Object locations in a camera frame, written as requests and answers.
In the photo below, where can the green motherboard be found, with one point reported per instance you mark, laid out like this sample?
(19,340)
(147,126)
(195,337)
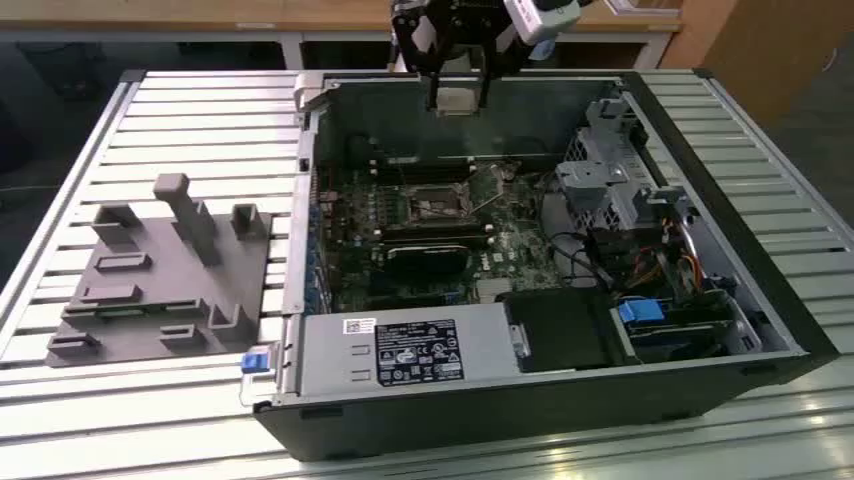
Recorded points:
(521,260)

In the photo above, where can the brown wooden cabinet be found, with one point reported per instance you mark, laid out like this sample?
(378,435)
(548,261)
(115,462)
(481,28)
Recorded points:
(768,50)

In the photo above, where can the wooden desk white frame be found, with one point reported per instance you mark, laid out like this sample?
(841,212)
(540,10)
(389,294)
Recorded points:
(201,15)

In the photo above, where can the black RAM stick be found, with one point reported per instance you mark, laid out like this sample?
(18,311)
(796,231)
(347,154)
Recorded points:
(434,239)
(434,231)

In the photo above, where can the black plastic air shroud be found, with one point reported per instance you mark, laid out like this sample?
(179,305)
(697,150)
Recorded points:
(568,330)

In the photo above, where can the small silver heatsink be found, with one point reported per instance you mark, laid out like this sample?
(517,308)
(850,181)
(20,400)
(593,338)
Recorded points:
(494,290)

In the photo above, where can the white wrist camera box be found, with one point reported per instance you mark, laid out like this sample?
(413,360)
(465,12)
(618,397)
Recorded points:
(542,20)

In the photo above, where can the grey plastic bay clip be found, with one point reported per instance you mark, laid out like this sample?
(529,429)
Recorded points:
(668,199)

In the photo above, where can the black waste bin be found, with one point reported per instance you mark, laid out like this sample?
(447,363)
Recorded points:
(63,70)

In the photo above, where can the black CPU socket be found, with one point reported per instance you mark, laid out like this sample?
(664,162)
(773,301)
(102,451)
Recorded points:
(437,216)

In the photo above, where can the black graphics card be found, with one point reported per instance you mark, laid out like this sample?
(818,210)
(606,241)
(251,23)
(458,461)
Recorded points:
(427,260)

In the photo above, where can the silver CPU plate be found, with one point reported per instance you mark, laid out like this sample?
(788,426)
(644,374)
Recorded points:
(459,102)

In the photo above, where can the grey parts rack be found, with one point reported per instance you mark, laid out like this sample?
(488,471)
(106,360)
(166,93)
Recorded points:
(174,290)

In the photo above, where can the black power supply label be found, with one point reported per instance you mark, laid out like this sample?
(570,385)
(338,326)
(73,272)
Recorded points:
(419,352)

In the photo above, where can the black open PC case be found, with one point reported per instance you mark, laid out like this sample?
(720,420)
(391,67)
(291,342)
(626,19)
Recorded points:
(468,425)

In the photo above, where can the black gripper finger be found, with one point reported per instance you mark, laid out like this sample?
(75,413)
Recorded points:
(504,50)
(410,45)

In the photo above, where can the blue disk carrier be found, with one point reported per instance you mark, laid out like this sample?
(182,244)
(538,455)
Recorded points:
(641,312)

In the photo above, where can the grey power supply unit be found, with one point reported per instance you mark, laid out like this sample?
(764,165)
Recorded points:
(321,360)

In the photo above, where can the blue case latch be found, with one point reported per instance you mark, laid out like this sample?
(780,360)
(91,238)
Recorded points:
(255,364)

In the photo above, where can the black RAM slot bank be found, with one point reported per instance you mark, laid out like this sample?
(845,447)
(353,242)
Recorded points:
(421,170)

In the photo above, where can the silver metal disk bay cage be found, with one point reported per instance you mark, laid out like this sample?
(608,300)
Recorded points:
(601,200)

